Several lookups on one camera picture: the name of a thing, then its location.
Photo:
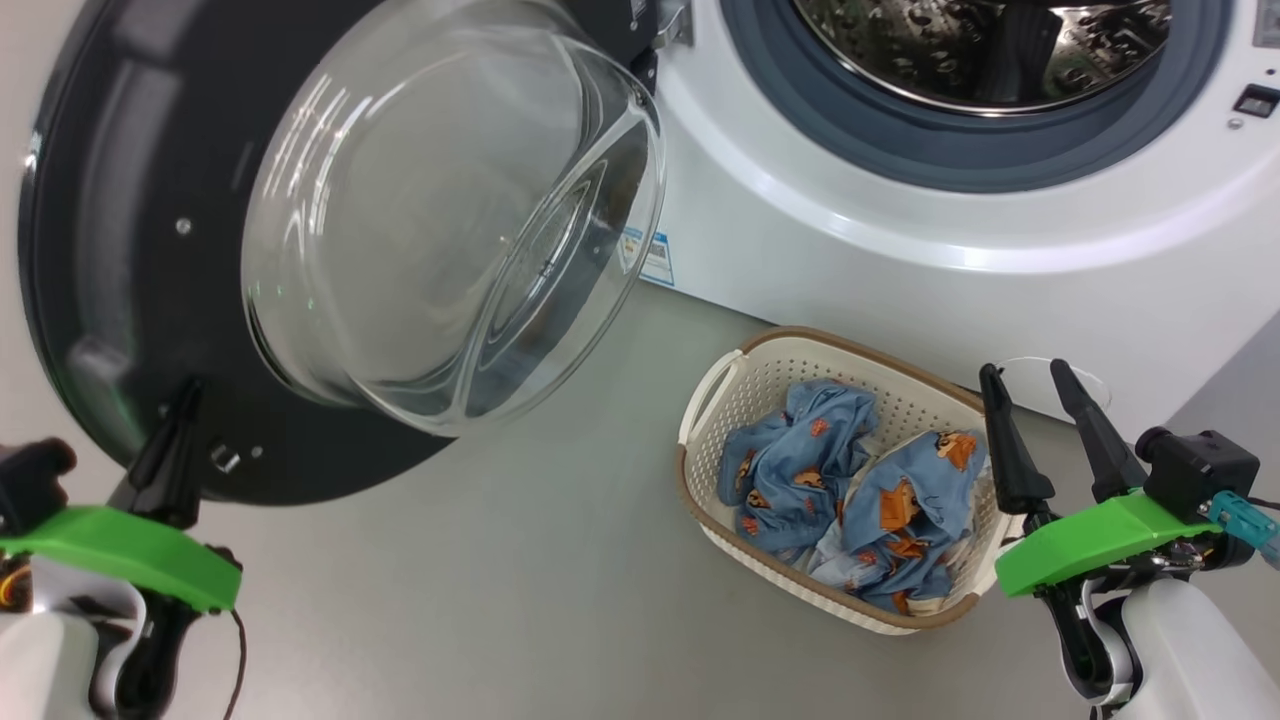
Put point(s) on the white front-load washing machine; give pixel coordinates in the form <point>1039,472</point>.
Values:
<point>900,250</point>

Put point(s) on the round white filter cover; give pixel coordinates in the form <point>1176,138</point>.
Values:
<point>1035,385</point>

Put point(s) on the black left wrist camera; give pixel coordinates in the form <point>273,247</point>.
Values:
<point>30,480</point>

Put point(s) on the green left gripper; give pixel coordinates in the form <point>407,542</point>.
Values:
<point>130,550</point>

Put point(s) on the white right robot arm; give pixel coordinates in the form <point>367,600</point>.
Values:
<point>1200,650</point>

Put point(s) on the blue garment large orange bear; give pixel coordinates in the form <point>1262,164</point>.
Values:
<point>910,520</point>

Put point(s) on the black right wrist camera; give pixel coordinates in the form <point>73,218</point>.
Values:
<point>1200,470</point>

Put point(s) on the black round glass washer door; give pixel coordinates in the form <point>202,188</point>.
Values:
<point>130,300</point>

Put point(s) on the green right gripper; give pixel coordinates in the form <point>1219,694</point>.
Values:
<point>1100,540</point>

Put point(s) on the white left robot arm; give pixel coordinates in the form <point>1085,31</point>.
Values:
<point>40,660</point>

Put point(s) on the teal right camera connector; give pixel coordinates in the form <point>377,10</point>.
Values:
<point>1245,525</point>

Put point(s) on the cream perforated laundry basket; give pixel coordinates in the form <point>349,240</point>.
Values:
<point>900,400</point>

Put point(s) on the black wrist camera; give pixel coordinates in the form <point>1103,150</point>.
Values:
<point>30,480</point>
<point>1200,470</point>

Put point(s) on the blue bear-print garment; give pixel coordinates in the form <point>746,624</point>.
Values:
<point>790,470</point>

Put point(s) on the blue energy label sticker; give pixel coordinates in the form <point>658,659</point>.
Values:
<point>658,262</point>

